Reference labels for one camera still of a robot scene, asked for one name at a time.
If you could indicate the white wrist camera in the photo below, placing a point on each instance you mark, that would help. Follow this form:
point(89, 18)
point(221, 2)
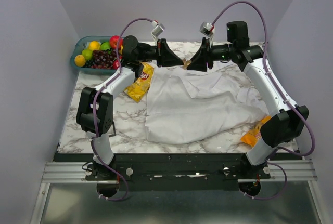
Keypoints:
point(208, 30)
point(158, 28)

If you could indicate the orange snack bag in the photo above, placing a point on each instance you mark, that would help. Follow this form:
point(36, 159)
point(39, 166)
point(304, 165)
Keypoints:
point(254, 134)

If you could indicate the dark purple grapes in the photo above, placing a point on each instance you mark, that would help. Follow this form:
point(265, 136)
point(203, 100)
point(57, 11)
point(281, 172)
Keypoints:
point(101, 59)

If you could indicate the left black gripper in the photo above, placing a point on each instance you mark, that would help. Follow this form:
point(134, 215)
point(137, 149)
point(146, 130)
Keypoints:
point(161, 52)

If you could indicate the green lime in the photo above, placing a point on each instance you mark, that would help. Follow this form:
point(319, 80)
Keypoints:
point(87, 54)

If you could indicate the small black wire cube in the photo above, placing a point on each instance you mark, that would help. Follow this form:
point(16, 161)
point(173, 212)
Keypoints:
point(112, 130)

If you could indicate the orange fruit front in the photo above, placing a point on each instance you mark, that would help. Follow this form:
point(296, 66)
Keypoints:
point(79, 61)

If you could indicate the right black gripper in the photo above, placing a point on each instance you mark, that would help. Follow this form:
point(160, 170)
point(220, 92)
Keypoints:
point(199, 62)

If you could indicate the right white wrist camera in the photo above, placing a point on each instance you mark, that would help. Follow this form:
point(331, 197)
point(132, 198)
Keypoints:
point(208, 30)

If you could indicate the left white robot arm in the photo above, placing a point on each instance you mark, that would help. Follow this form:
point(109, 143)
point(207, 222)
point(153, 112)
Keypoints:
point(95, 110)

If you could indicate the white shirt garment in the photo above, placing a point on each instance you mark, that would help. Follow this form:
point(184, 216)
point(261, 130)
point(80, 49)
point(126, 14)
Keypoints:
point(187, 106)

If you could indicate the yellow Lays chip bag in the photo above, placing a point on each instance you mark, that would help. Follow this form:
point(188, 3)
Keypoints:
point(137, 90)

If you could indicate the green apple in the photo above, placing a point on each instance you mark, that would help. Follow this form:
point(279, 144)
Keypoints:
point(105, 46)

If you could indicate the red apple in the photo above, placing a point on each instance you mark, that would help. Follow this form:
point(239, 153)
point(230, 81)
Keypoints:
point(116, 41)

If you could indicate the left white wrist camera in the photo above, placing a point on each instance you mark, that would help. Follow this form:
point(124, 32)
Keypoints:
point(158, 28)

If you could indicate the aluminium extrusion rail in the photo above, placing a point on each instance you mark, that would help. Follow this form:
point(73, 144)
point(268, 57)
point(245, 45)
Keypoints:
point(72, 172)

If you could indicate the teal fruit basket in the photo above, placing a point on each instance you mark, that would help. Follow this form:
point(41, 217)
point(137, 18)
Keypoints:
point(83, 44)

